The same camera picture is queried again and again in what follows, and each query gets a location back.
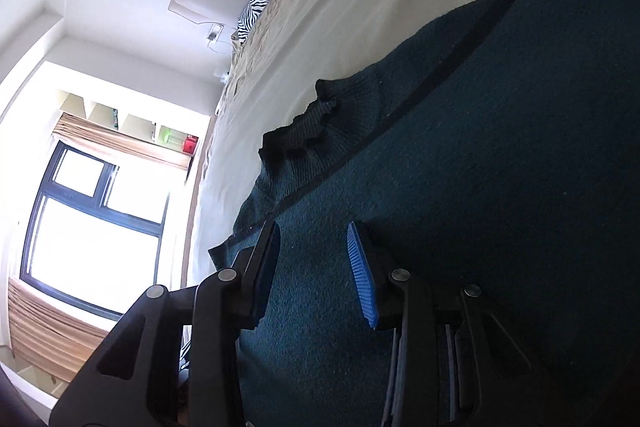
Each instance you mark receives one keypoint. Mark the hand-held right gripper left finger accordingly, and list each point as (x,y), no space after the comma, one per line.
(267,267)

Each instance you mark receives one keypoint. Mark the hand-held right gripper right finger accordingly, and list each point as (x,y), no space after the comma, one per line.
(362,277)

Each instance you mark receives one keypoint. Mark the dark teal knit sweater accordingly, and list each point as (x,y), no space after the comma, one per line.
(475,157)

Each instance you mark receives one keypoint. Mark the red box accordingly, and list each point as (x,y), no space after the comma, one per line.
(191,144)

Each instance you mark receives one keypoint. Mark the black framed window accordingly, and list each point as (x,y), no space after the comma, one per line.
(100,232)

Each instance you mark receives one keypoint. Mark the white open shelf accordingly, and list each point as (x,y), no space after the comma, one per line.
(135,122)

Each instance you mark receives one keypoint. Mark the bed with beige sheet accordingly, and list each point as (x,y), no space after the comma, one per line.
(350,7)

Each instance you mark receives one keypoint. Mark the wall socket with charger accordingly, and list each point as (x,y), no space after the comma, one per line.
(214,32)

